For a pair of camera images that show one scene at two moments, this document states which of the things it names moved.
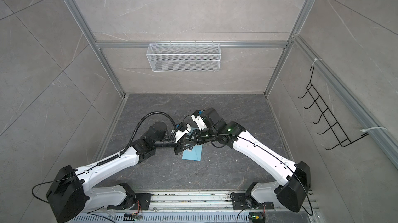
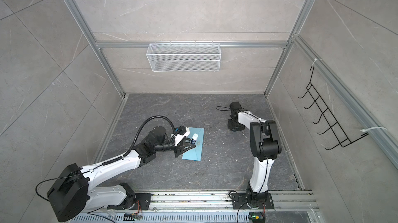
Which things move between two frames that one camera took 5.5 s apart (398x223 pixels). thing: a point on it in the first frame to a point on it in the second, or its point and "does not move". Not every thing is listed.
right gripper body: (203, 136) to (235, 126)
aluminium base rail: (196, 207) does not move
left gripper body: (179, 145) does not move
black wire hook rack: (343, 140) does not move
